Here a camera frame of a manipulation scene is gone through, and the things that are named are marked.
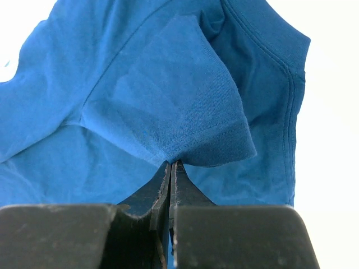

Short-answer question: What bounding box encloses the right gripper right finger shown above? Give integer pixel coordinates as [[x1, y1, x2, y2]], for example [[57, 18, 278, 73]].
[[169, 161, 319, 269]]

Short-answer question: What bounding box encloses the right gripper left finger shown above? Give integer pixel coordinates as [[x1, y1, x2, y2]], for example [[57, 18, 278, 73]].
[[1, 163, 171, 268]]

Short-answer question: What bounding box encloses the dark blue t shirt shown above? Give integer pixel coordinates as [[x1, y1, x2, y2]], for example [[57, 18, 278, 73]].
[[1, 1, 310, 208]]

